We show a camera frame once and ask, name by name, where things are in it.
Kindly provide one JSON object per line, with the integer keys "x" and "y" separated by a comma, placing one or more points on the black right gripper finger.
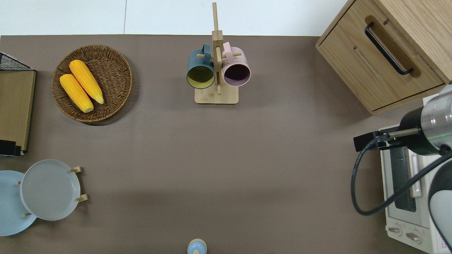
{"x": 363, "y": 143}

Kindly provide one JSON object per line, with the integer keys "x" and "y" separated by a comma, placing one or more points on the white toaster oven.
{"x": 399, "y": 215}

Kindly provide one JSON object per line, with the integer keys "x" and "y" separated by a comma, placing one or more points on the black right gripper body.
{"x": 415, "y": 141}

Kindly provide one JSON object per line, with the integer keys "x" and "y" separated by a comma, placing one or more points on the light blue plate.
{"x": 10, "y": 208}

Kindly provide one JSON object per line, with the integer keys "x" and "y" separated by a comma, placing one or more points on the wooden plate rack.
{"x": 82, "y": 198}

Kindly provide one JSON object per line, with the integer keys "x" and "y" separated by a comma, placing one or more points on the brown table mat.
{"x": 212, "y": 169}

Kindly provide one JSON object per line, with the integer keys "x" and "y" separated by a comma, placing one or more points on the blue service bell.
{"x": 196, "y": 247}

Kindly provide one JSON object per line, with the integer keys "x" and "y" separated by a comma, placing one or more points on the gray plate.
{"x": 49, "y": 190}

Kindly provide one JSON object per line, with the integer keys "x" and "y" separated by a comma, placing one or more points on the pink mug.
{"x": 236, "y": 60}

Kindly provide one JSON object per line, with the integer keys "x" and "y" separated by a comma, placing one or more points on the wooden mug tree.
{"x": 216, "y": 96}

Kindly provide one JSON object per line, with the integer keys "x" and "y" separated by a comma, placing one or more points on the brown wicker basket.
{"x": 113, "y": 81}

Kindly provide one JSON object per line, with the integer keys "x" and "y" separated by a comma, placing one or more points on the yellow corn cob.
{"x": 86, "y": 81}
{"x": 76, "y": 93}

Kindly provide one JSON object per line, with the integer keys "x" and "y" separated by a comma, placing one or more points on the dark blue mug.
{"x": 197, "y": 61}

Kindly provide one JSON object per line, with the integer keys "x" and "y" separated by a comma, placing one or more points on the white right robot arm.
{"x": 438, "y": 120}

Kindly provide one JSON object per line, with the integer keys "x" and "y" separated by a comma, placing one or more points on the wooden drawer cabinet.
{"x": 356, "y": 67}

